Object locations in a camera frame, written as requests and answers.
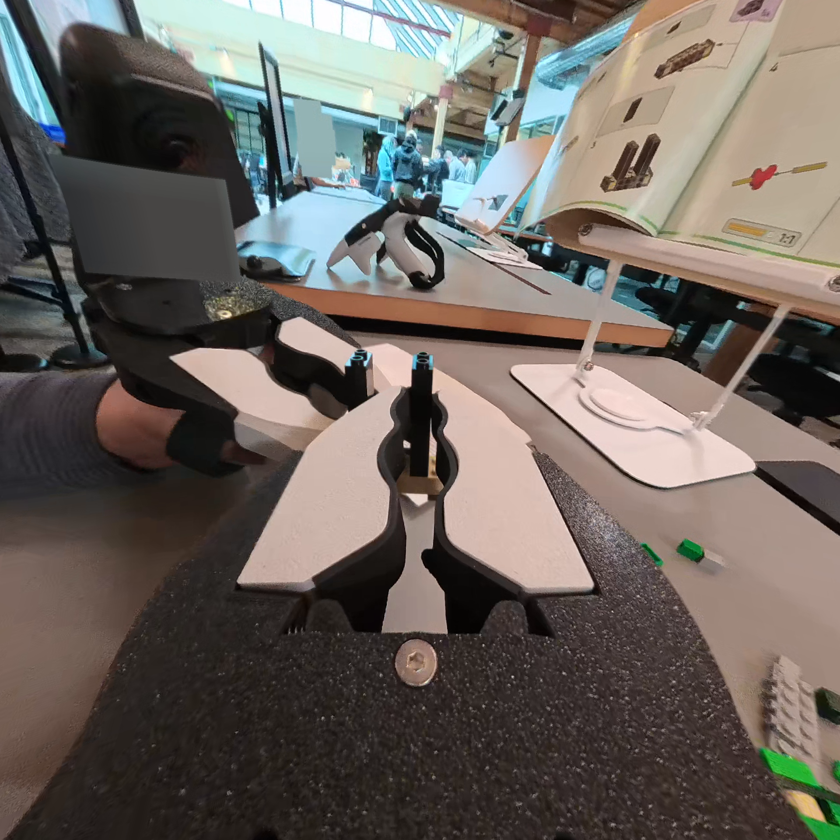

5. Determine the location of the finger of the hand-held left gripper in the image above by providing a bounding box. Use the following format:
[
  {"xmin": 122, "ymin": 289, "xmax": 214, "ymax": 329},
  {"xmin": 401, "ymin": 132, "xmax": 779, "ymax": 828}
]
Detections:
[
  {"xmin": 171, "ymin": 346, "xmax": 330, "ymax": 462},
  {"xmin": 270, "ymin": 317, "xmax": 350, "ymax": 422}
]

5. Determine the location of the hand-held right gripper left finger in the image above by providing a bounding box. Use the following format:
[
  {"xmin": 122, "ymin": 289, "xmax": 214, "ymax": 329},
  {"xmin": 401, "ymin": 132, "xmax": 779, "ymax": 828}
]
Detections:
[{"xmin": 238, "ymin": 387, "xmax": 408, "ymax": 633}]

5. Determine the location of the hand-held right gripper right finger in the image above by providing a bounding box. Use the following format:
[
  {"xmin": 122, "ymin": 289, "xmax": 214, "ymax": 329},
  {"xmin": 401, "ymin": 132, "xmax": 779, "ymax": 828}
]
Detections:
[{"xmin": 423, "ymin": 390, "xmax": 595, "ymax": 633}]

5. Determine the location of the black tall brick column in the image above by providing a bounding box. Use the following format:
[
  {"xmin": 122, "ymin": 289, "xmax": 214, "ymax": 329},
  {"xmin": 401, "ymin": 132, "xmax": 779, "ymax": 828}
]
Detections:
[
  {"xmin": 345, "ymin": 350, "xmax": 376, "ymax": 411},
  {"xmin": 408, "ymin": 353, "xmax": 435, "ymax": 476}
]

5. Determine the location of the tan studded plate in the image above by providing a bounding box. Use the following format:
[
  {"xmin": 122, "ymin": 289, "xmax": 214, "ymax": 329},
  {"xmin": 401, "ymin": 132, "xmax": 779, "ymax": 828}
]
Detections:
[{"xmin": 395, "ymin": 453, "xmax": 442, "ymax": 501}]

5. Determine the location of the person's left forearm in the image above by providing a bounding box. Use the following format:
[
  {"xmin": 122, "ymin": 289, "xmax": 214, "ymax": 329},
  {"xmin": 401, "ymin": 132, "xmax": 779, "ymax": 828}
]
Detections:
[{"xmin": 0, "ymin": 371, "xmax": 132, "ymax": 500}]

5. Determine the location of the grey desk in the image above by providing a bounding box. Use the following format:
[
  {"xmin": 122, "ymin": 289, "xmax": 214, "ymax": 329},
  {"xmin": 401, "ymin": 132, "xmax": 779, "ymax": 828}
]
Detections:
[{"xmin": 0, "ymin": 331, "xmax": 840, "ymax": 840}]

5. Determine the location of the person's left hand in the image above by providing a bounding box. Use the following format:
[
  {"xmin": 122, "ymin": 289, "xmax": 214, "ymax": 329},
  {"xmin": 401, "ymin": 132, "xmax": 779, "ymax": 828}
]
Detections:
[{"xmin": 97, "ymin": 379, "xmax": 267, "ymax": 479}]

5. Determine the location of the black flat pad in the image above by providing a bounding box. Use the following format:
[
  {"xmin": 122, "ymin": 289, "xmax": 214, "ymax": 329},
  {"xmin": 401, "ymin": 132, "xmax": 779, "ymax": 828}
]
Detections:
[{"xmin": 238, "ymin": 239, "xmax": 317, "ymax": 282}]

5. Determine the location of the wooden table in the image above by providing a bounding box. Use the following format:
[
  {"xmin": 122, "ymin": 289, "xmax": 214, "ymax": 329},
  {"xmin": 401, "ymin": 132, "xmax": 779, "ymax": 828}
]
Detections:
[{"xmin": 236, "ymin": 190, "xmax": 677, "ymax": 349}]

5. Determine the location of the spare hand-held gripper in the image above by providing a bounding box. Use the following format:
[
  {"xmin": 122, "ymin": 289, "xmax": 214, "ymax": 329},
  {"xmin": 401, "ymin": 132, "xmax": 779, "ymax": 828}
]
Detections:
[{"xmin": 326, "ymin": 195, "xmax": 447, "ymax": 291}]

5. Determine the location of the black computer monitor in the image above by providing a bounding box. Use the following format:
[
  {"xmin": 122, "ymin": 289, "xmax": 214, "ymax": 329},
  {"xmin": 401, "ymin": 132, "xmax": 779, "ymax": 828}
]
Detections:
[{"xmin": 257, "ymin": 41, "xmax": 299, "ymax": 203}]

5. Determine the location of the white book stand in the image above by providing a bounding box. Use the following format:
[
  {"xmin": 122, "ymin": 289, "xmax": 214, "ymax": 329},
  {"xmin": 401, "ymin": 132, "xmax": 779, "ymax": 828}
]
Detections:
[{"xmin": 511, "ymin": 220, "xmax": 840, "ymax": 490}]

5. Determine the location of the grey fabric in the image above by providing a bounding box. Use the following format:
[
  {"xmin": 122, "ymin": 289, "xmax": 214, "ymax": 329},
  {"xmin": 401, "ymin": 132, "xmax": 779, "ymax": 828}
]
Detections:
[{"xmin": 0, "ymin": 62, "xmax": 73, "ymax": 283}]

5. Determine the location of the black tripod stand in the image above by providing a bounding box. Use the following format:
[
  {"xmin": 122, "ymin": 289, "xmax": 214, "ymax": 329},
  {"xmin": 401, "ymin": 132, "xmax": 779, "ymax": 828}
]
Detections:
[{"xmin": 0, "ymin": 0, "xmax": 109, "ymax": 370}]

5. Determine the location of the green brick with grey cap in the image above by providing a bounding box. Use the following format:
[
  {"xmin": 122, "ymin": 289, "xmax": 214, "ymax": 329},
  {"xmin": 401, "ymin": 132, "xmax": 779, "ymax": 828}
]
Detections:
[{"xmin": 676, "ymin": 538, "xmax": 726, "ymax": 569}]

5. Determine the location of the white stand with booklet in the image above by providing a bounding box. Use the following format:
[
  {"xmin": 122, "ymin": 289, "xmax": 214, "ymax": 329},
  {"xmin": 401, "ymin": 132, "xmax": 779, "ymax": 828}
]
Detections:
[{"xmin": 454, "ymin": 134, "xmax": 559, "ymax": 263}]

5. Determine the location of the light grey studded plate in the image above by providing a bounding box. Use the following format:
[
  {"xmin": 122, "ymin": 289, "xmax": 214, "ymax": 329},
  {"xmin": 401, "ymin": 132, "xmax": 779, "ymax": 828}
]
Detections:
[{"xmin": 761, "ymin": 655, "xmax": 821, "ymax": 756}]

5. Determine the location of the pile of green bricks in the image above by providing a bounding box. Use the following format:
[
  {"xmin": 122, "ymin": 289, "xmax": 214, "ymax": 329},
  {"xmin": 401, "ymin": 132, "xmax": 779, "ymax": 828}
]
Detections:
[{"xmin": 758, "ymin": 686, "xmax": 840, "ymax": 840}]

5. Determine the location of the brick instruction booklet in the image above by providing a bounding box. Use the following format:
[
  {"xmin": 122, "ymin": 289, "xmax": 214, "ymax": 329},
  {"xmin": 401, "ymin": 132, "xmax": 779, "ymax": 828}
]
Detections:
[{"xmin": 525, "ymin": 0, "xmax": 840, "ymax": 270}]

